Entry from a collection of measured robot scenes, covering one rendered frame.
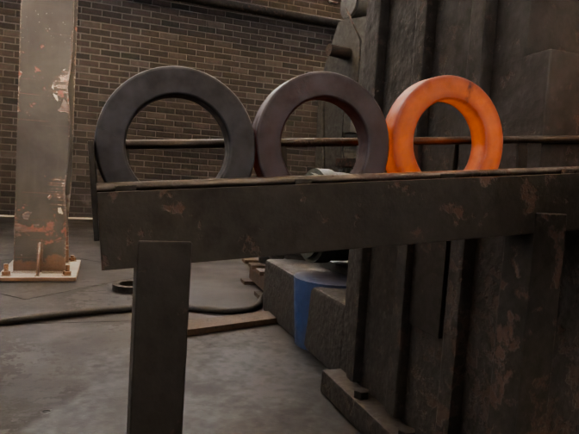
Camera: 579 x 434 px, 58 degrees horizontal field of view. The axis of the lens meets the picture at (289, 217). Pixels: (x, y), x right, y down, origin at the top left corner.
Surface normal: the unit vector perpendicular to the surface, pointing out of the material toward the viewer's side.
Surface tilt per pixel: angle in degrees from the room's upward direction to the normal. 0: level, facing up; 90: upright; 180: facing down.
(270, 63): 90
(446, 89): 90
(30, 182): 90
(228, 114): 90
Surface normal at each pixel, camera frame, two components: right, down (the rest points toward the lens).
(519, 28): -0.94, -0.04
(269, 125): 0.32, 0.09
